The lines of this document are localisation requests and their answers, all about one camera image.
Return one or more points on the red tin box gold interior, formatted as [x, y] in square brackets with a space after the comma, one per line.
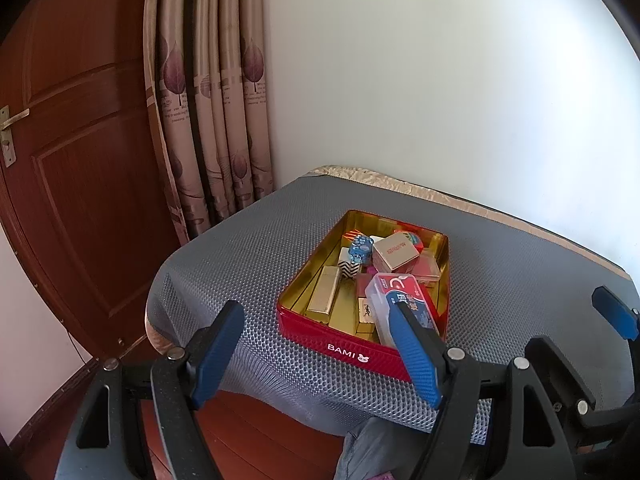
[350, 350]

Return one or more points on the gold rectangular block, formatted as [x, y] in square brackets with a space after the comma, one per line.
[324, 290]

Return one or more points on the beige leaf print curtain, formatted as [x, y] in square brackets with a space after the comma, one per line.
[210, 110]

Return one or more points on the brown wooden door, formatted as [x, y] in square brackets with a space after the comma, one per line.
[90, 185]

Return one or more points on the blue patterned small case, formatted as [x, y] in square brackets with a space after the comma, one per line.
[361, 249]

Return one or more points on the person's grey pants leg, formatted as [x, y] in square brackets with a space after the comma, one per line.
[380, 450]

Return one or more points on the yellow red striped block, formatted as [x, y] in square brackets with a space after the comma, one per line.
[352, 236]

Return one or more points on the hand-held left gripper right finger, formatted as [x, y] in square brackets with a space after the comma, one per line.
[415, 355]

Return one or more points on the clear case with red insert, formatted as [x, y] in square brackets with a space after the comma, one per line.
[425, 267]

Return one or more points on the small beige cardboard box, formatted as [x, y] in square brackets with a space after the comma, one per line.
[395, 252]

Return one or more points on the clear plastic box blue label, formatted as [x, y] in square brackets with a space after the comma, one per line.
[395, 290]

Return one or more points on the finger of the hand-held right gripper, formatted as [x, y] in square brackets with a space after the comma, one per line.
[617, 312]
[560, 370]

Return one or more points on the black white zigzag block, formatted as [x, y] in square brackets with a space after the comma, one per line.
[350, 267]

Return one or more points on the magenta rectangular block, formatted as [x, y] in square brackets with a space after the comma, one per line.
[364, 285]

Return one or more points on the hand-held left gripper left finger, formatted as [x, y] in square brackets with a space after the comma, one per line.
[215, 355]

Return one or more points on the small white box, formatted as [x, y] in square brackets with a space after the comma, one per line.
[365, 312]

